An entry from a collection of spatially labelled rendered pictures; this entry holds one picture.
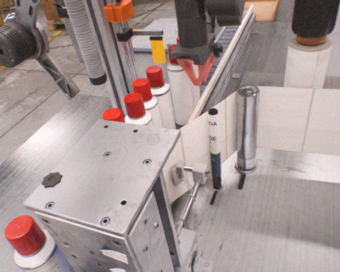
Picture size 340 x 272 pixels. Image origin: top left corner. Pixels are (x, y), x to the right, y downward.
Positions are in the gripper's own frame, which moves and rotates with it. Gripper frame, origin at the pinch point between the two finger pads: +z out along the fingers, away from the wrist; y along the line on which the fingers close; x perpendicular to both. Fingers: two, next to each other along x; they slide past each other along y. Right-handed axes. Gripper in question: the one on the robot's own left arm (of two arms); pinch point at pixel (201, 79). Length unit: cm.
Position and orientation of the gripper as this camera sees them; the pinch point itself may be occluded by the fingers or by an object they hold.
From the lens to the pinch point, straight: 86.2
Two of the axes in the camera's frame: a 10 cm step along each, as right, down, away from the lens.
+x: 3.5, -0.3, 9.4
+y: 9.4, 0.7, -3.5
